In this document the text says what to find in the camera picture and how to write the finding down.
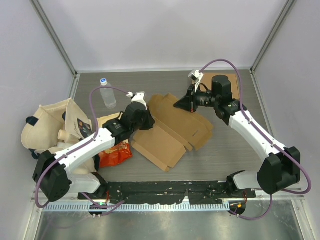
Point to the slotted cable duct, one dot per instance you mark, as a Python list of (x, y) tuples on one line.
[(183, 207)]

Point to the clear plastic water bottle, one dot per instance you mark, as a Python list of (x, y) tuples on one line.
[(107, 94)]

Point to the large brown cardboard box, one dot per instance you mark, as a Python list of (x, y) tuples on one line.
[(207, 81)]

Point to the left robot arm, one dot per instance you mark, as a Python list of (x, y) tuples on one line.
[(55, 174)]

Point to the small cardboard box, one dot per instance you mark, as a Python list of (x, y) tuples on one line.
[(174, 133)]

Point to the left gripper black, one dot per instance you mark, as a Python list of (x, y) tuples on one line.
[(150, 121)]

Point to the right aluminium frame post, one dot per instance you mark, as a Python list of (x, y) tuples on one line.
[(284, 13)]

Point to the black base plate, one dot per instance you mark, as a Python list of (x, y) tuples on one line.
[(169, 192)]

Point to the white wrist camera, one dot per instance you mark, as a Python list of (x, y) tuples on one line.
[(196, 76), (138, 97)]

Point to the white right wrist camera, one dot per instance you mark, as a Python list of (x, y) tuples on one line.
[(196, 76)]

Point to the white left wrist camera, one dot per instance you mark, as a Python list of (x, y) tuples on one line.
[(138, 97)]

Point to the left aluminium frame post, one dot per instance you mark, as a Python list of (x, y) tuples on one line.
[(59, 46)]

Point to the beige bottle in tote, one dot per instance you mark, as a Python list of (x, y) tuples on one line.
[(63, 136)]

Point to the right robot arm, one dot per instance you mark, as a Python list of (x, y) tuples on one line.
[(277, 171)]

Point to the aluminium frame post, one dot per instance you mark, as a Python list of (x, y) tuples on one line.
[(59, 46), (284, 13)]

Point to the beige canvas tote bag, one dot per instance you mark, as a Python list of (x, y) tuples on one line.
[(41, 130)]

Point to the cassava chips bag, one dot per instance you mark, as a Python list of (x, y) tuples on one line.
[(116, 155)]

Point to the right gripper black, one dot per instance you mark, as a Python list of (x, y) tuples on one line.
[(188, 101)]

